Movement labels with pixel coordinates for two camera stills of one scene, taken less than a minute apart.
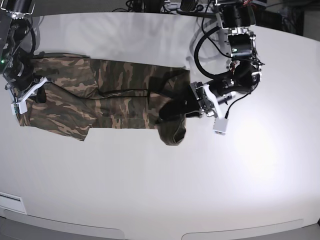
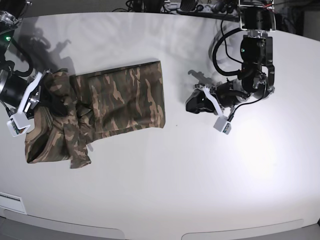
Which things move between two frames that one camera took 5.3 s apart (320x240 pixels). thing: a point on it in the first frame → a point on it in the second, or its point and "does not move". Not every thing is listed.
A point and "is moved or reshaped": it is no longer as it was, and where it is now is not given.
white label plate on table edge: x=12 y=202 does not move
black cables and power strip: x=208 y=8 does not move
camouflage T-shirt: x=85 y=93 is moved or reshaped
